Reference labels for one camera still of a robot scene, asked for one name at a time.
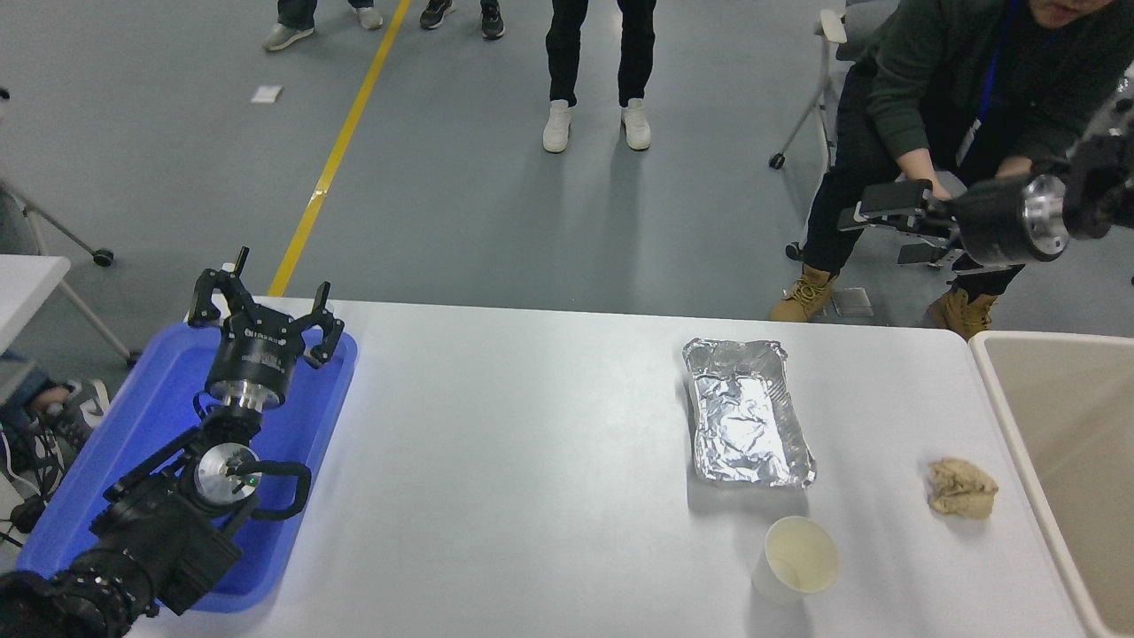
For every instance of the grey floor plate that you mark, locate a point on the grey floor plate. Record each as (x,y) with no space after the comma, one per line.
(852,303)

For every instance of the seated person's right hand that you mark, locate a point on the seated person's right hand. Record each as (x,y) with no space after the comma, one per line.
(937,186)

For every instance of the white paper scrap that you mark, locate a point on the white paper scrap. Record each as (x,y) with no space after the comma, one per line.
(266,95)

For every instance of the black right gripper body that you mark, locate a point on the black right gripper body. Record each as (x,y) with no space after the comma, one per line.
(992,221)

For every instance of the standing person, white shoes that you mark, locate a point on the standing person, white shoes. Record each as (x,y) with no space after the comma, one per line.
(558,124)

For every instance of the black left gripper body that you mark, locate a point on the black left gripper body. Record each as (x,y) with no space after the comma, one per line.
(255,356)

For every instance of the crumpled tan paper ball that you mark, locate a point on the crumpled tan paper ball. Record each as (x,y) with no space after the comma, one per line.
(961,489)

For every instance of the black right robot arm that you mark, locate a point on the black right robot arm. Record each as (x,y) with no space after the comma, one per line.
(1099,186)

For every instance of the standing person, grey sneakers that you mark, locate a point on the standing person, grey sneakers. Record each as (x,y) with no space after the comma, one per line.
(288,37)

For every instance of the white frame wheeled chair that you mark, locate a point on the white frame wheeled chair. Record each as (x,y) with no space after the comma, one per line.
(831,25)

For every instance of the person at table edge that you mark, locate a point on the person at table edge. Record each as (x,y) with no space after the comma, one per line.
(81,403)

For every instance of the white rolling side table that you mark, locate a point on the white rolling side table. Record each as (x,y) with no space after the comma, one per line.
(27,283)

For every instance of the seated person's left hand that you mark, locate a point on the seated person's left hand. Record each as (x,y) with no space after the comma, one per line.
(1015,167)

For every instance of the large pale bin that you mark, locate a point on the large pale bin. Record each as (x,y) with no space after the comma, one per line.
(1081,461)

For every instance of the standing person, dark sneakers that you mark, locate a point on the standing person, dark sneakers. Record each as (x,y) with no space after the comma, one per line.
(492,22)

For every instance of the silver foil tray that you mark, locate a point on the silver foil tray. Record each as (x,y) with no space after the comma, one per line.
(744,416)

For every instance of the blue plastic tray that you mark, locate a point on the blue plastic tray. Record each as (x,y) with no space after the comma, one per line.
(151,416)

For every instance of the white paper cup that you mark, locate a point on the white paper cup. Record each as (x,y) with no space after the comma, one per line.
(797,558)

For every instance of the seated person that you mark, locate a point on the seated person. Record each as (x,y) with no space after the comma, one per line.
(921,62)

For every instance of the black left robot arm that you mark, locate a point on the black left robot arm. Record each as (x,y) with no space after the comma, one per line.
(168,532)

